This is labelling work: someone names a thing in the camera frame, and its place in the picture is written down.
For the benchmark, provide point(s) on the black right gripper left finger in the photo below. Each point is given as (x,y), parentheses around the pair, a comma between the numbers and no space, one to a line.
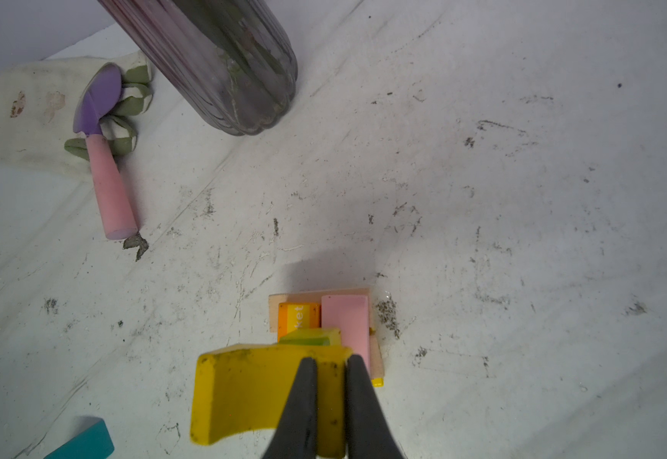
(296,434)

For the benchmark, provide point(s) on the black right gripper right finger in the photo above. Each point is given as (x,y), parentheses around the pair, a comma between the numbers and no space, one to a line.
(366,431)

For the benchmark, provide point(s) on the yellow arch block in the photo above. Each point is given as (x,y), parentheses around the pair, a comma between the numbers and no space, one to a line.
(246,386)

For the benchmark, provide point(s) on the green cube block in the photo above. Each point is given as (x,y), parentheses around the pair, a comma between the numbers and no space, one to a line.
(313,337)

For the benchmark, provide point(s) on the orange cylinder block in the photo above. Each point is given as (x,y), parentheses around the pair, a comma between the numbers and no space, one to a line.
(294,316)

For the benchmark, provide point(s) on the pink rectangular block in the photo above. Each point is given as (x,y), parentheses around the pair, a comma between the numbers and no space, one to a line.
(350,315)

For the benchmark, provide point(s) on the natural wood block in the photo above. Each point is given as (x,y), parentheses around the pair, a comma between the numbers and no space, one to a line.
(376,369)
(315,297)

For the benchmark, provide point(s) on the teal wedge block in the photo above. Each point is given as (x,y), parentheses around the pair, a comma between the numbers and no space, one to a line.
(94,442)

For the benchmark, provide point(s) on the purple glass vase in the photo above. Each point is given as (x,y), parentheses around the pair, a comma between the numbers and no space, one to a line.
(231,60)

